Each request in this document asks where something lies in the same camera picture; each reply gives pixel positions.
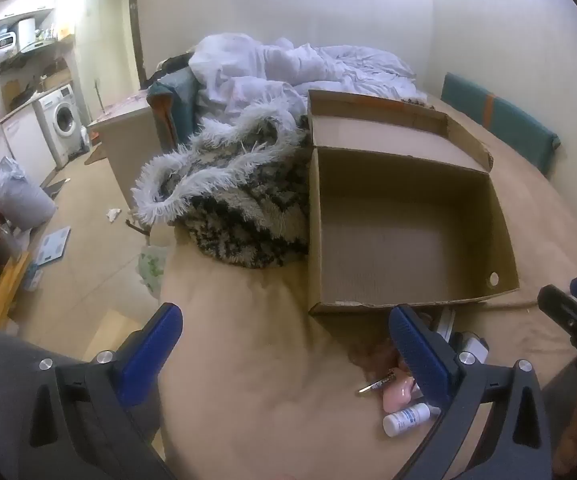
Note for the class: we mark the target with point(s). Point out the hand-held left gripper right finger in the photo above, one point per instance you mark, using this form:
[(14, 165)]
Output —
[(418, 355)]

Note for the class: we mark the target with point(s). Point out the green printed plastic bag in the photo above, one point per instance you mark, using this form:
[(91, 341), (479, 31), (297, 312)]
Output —
[(152, 270)]

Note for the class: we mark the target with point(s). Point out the white duvet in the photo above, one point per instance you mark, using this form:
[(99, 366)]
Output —
[(288, 65)]

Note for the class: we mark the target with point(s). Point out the grey stuffed bag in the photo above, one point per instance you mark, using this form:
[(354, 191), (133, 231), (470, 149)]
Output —
[(18, 200)]

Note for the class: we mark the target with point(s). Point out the white kitchen cabinet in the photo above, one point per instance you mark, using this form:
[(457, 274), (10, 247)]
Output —
[(23, 140)]

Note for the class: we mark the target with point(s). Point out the yellow wooden rack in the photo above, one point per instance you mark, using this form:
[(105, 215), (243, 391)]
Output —
[(3, 285)]

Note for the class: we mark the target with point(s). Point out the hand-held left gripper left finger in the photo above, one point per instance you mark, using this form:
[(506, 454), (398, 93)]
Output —
[(151, 352)]

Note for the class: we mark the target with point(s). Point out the leopard print furry coat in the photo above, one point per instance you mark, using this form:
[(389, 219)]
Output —
[(228, 210)]

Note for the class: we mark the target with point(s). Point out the small white bottle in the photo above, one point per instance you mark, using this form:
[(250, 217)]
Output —
[(403, 419)]

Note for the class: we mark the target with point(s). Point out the crumpled white tissue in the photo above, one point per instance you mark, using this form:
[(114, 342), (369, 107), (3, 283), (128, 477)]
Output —
[(114, 214)]

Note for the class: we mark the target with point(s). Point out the grey bathroom scale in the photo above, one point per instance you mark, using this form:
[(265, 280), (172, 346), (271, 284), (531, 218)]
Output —
[(53, 245)]

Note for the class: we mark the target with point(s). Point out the cardboard box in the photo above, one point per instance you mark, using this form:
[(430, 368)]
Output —
[(393, 240)]

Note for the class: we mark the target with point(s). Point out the teal armchair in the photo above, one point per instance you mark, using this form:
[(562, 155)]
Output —
[(176, 95)]

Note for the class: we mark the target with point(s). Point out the teal cushion with orange stripe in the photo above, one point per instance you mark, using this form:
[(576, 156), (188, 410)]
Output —
[(498, 115)]

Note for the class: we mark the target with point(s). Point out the wooden bedside table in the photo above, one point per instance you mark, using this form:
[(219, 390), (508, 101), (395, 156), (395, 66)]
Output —
[(128, 145)]

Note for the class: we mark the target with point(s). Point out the white washing machine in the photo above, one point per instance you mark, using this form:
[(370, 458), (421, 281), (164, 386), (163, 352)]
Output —
[(63, 120)]

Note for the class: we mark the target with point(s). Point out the white charger plug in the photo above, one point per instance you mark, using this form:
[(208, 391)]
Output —
[(473, 346)]

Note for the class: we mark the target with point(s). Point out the small metal key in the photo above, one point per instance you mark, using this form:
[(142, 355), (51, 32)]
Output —
[(376, 384)]

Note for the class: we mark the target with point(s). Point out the dark door frame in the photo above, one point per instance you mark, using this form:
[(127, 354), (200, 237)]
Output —
[(136, 35)]

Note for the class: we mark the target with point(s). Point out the light wooden box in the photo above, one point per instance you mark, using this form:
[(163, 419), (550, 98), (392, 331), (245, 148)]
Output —
[(111, 332)]

